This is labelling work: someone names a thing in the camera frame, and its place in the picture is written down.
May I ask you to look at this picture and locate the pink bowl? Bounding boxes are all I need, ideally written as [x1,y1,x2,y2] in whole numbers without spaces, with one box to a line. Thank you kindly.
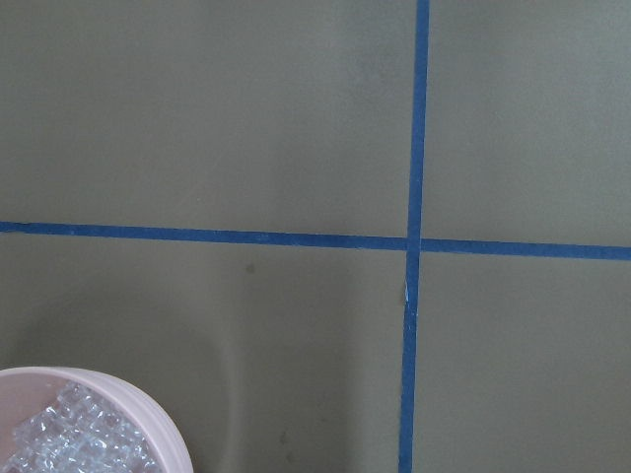
[1,367,193,472]

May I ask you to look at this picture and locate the pile of ice cubes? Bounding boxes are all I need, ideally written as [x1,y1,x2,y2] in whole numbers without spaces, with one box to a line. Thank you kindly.
[1,382,162,472]

